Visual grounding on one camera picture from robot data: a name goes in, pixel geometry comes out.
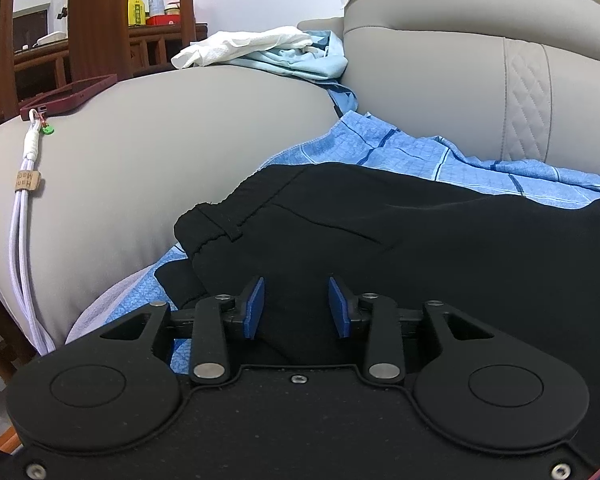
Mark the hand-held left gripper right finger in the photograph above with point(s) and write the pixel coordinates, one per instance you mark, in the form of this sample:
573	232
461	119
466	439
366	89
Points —
339	310

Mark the small jar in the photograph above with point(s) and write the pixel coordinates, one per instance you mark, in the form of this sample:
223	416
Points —
172	9

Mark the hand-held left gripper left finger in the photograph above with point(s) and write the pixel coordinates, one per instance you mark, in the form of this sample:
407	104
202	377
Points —
254	307

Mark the red box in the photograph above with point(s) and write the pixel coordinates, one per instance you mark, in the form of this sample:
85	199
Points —
162	20

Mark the black pants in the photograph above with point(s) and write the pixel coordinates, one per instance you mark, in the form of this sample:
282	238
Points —
430	250

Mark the yellow bottle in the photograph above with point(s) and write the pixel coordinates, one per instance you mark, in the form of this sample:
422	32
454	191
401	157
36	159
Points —
136	10

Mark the white cloth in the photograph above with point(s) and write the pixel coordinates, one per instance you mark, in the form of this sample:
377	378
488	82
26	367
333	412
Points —
230	45

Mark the grey leather sofa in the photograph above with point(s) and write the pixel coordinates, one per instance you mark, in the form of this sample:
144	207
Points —
145	160

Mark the wooden cabinet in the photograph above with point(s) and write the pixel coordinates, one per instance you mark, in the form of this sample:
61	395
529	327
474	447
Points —
150	47

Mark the blue checked blanket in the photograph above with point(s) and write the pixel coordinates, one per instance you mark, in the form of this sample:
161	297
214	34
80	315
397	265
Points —
410	155

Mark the white bottle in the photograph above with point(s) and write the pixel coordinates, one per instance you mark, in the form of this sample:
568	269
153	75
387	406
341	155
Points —
156	2

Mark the phone in dark red case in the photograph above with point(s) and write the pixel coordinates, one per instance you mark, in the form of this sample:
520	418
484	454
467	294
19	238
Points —
65	96

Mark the light blue garment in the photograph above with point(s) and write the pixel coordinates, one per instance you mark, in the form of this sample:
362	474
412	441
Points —
310	62

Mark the small white device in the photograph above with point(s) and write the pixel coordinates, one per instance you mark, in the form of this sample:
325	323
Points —
50	39

